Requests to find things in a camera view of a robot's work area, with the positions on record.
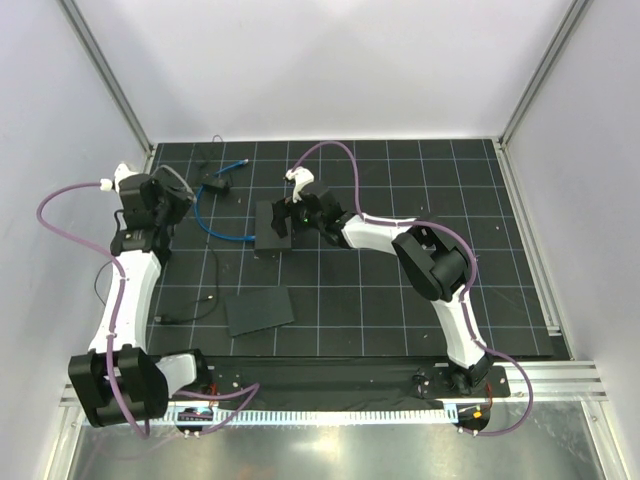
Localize grey ethernet cable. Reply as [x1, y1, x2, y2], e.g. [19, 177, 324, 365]
[157, 163, 196, 204]

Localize black network switch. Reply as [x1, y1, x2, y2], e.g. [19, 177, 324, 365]
[254, 200, 292, 258]
[225, 286, 295, 337]

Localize blue ethernet cable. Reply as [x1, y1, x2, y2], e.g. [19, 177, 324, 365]
[193, 158, 257, 244]

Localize thin black power cable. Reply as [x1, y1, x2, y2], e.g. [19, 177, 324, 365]
[92, 244, 224, 326]

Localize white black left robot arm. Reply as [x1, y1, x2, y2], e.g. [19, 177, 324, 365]
[68, 163, 212, 428]

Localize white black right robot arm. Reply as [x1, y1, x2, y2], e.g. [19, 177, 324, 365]
[271, 182, 493, 396]

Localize black power adapter far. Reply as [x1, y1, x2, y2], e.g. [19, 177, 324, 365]
[201, 176, 231, 196]

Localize black grid work mat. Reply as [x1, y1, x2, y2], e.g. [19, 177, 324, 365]
[147, 139, 569, 360]

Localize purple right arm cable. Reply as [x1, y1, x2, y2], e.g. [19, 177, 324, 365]
[284, 141, 535, 439]

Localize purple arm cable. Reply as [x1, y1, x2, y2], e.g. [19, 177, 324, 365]
[35, 182, 261, 461]
[284, 141, 535, 439]

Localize thin black adapter cable far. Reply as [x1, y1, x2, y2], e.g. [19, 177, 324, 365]
[192, 133, 226, 174]

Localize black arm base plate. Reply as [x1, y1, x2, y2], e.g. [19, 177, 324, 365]
[189, 357, 511, 411]

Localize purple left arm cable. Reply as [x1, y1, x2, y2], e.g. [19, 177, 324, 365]
[35, 182, 261, 461]

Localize aluminium frame post left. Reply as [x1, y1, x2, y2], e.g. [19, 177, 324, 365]
[56, 0, 154, 157]

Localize aluminium frame post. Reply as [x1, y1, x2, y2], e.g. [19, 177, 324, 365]
[497, 0, 596, 149]
[56, 0, 154, 157]

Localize white slotted cable duct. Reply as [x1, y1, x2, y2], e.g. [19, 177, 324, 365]
[150, 404, 459, 427]

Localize aluminium frame rail front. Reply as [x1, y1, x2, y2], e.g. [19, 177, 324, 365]
[59, 359, 609, 409]

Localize aluminium frame post right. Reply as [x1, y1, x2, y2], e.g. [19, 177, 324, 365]
[497, 0, 596, 149]

